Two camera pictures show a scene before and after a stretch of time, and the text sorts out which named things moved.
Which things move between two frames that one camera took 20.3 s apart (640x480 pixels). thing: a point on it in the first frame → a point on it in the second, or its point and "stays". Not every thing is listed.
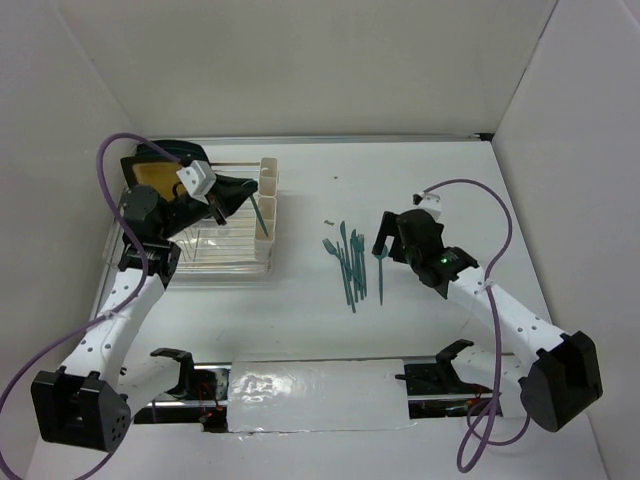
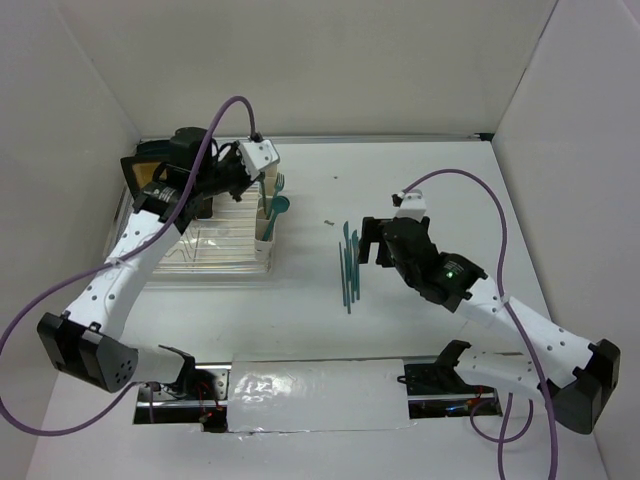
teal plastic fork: (360, 248) → (279, 184)
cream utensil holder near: (263, 244) stays
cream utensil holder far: (268, 177) stays
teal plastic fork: (332, 250) → (262, 178)
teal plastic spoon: (381, 257) → (279, 205)
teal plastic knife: (354, 255) stays
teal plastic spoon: (259, 215) → (279, 205)
